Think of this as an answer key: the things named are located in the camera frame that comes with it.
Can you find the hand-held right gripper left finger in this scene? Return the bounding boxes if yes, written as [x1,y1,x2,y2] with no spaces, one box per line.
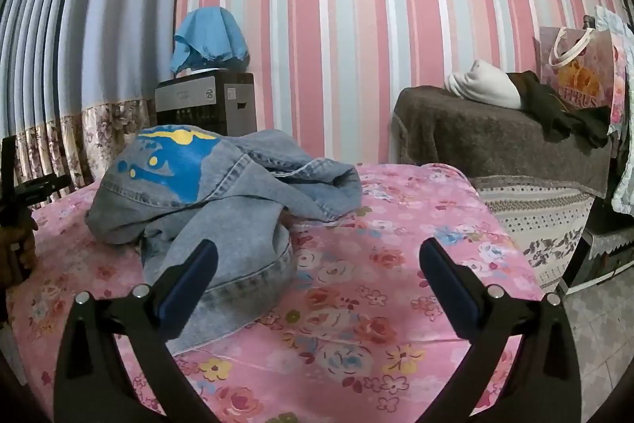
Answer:
[53,239,233,423]

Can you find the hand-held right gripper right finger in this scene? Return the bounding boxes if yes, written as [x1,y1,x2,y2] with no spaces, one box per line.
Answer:
[418,237,582,423]

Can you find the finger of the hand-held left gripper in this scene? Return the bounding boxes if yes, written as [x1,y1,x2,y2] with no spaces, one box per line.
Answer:
[14,174,71,208]

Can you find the blue denim jacket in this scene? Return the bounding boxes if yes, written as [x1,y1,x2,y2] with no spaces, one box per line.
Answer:
[84,124,365,354]

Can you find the pink floral bed sheet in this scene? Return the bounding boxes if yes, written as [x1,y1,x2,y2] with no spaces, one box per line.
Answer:
[10,163,546,423]

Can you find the beige lace patterned cloth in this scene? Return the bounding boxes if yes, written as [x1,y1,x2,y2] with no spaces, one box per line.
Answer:
[468,175,595,295]

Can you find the brown blanket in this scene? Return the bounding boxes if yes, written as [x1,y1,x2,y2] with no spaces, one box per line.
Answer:
[391,86,612,200]

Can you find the grey curtain with floral hem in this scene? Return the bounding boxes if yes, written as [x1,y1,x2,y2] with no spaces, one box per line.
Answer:
[0,0,186,197]

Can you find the grey water dispenser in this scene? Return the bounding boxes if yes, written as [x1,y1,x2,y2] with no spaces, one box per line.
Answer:
[155,71,257,139]

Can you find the white garment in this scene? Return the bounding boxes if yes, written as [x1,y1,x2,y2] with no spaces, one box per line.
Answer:
[444,59,526,111]

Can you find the dark garment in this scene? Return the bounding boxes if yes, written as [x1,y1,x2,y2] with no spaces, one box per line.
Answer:
[505,71,612,149]

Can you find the white floral cloth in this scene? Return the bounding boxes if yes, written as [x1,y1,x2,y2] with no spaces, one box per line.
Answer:
[594,6,634,213]

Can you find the blue cloth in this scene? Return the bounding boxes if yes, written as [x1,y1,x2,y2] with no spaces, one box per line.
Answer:
[171,6,250,73]

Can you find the floral gift bag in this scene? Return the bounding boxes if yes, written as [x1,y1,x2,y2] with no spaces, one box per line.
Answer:
[534,25,627,117]

